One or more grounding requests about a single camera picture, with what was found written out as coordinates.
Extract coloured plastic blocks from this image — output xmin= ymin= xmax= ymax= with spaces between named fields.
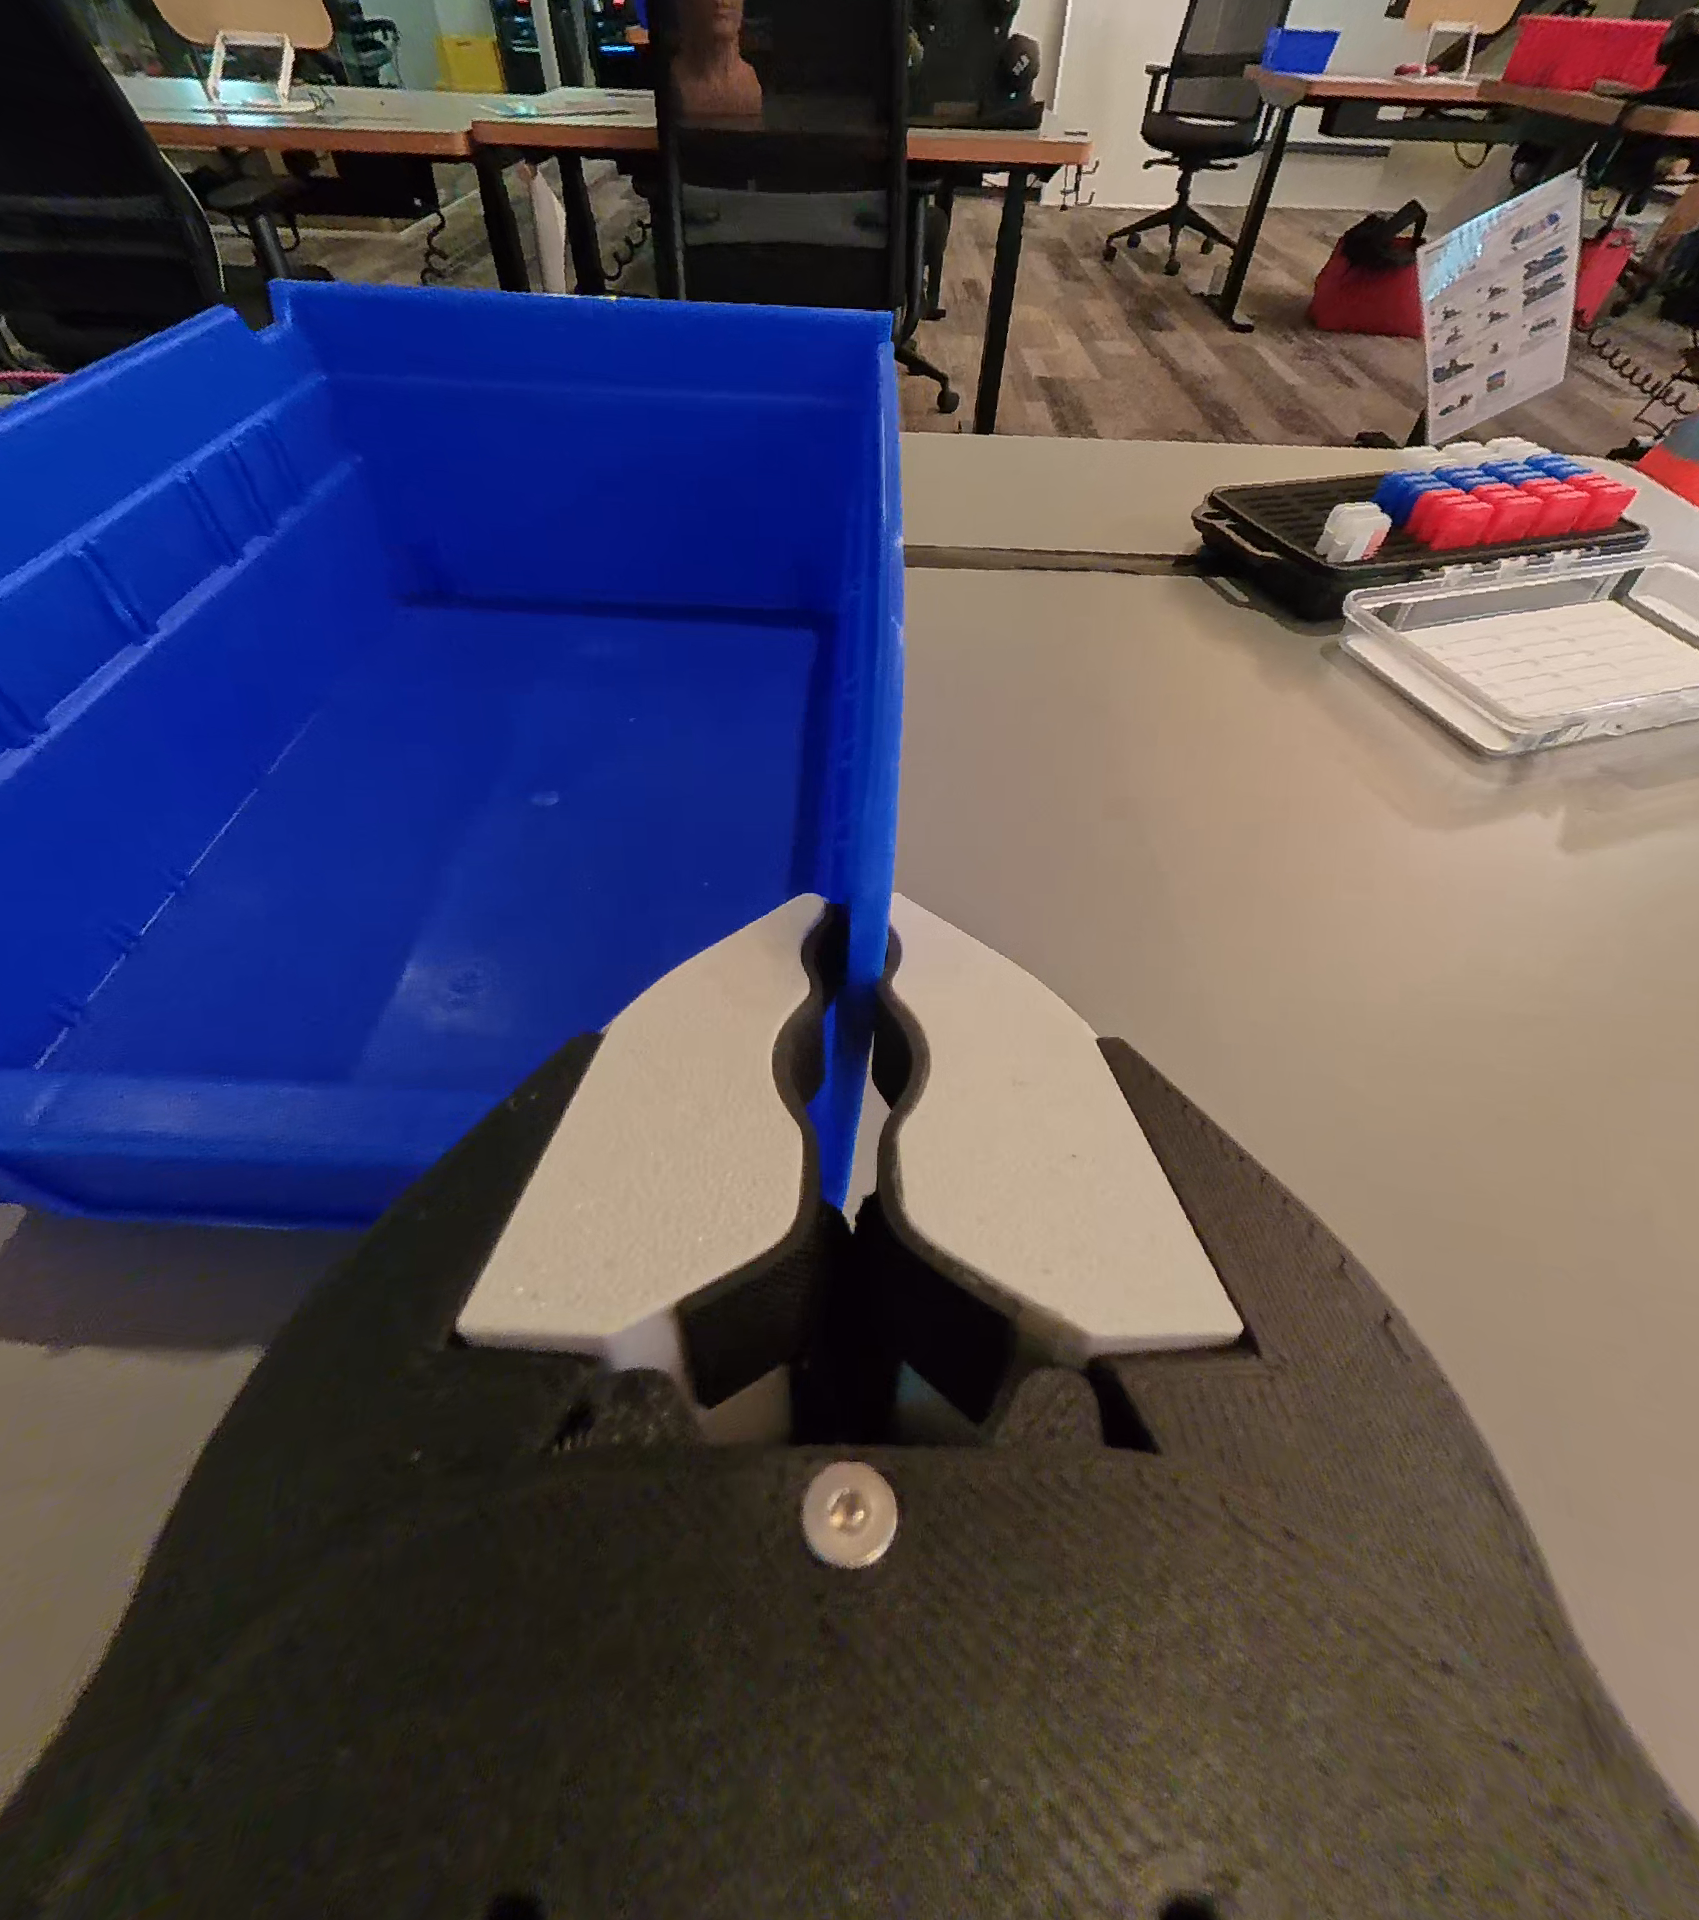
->
xmin=1312 ymin=431 xmax=1640 ymax=566

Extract white instruction sheet sign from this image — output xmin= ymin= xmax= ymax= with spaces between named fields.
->
xmin=1414 ymin=166 xmax=1588 ymax=449

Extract blue labelled plastic bin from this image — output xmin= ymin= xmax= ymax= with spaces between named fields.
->
xmin=0 ymin=275 xmax=912 ymax=1235

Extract wooden top desk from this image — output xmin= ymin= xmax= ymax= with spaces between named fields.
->
xmin=1216 ymin=59 xmax=1699 ymax=335
xmin=113 ymin=72 xmax=1098 ymax=438

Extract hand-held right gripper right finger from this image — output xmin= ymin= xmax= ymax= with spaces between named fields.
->
xmin=856 ymin=894 xmax=1248 ymax=1369

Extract red bag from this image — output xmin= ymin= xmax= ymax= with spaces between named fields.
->
xmin=1306 ymin=200 xmax=1430 ymax=343

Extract black plastic tray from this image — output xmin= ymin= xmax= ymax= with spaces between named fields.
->
xmin=1190 ymin=469 xmax=1656 ymax=626

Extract red plastic bin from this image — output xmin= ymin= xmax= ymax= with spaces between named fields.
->
xmin=1508 ymin=11 xmax=1678 ymax=94

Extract clear plastic tray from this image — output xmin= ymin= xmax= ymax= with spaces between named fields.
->
xmin=1336 ymin=555 xmax=1699 ymax=762

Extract black office chair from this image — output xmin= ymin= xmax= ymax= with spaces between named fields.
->
xmin=0 ymin=0 xmax=285 ymax=371
xmin=1102 ymin=0 xmax=1296 ymax=282
xmin=650 ymin=0 xmax=966 ymax=424

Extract brown mannequin head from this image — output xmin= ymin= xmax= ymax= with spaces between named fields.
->
xmin=668 ymin=0 xmax=768 ymax=119

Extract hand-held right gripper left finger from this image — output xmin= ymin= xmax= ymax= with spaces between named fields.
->
xmin=457 ymin=894 xmax=854 ymax=1369

